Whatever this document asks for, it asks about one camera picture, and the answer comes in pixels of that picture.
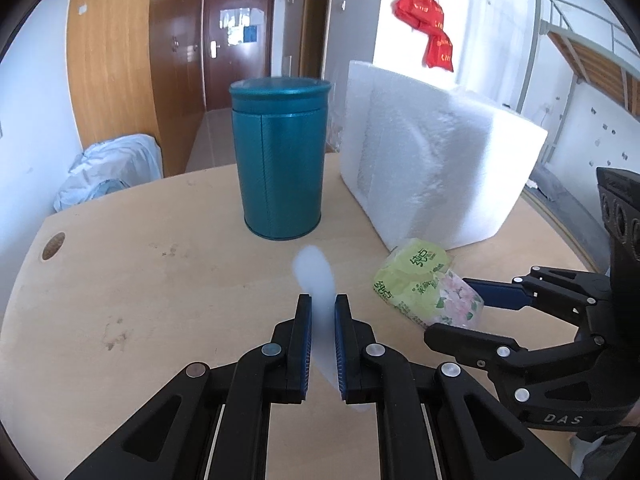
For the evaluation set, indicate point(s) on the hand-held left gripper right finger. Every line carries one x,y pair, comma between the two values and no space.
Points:
341,347

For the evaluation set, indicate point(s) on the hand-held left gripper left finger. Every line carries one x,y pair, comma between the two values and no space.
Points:
306,347

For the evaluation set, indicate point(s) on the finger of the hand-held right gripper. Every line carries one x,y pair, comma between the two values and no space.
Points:
470,345
500,295

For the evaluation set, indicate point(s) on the floral tissue packet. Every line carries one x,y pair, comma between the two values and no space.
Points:
457,305

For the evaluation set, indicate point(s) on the white cloth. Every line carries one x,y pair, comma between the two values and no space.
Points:
320,290

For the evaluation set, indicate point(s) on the green tissue packet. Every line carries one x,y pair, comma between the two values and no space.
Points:
407,280

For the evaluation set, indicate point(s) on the white foam box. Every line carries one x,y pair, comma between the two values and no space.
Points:
430,160

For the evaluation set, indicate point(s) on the teal cylindrical canister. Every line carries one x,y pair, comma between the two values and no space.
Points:
280,160

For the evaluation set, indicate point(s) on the red cloth bag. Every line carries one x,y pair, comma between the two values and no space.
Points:
417,7
440,52

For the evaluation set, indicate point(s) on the metal bunk bed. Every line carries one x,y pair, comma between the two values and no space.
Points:
590,55

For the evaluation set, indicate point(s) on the pale blue bedding pile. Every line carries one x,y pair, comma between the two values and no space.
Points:
115,165

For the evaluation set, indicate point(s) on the brown entrance door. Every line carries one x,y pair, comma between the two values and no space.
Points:
240,75

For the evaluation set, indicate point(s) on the blue paper notice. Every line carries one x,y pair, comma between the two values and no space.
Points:
251,35

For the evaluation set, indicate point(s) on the brown side door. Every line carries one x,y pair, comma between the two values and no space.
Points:
317,20

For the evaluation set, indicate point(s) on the wooden wardrobe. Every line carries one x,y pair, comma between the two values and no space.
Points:
115,60

